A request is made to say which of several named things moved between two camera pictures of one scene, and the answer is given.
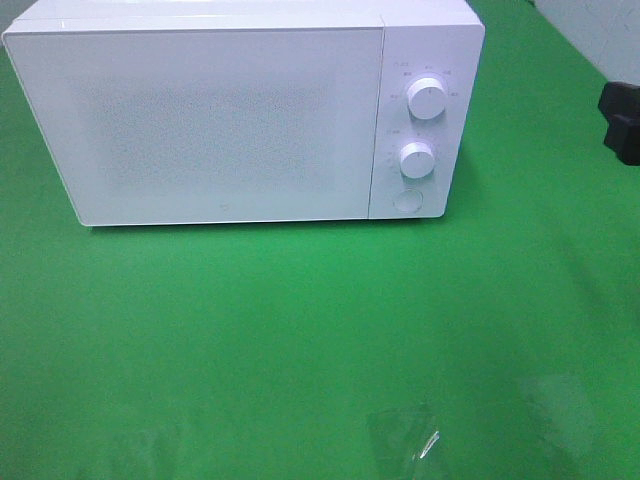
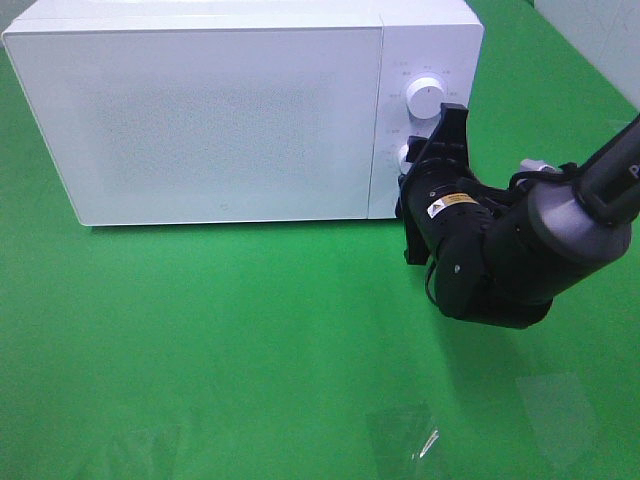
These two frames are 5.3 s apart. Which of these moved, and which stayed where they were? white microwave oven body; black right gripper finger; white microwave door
Moved: black right gripper finger
Stayed: white microwave oven body; white microwave door
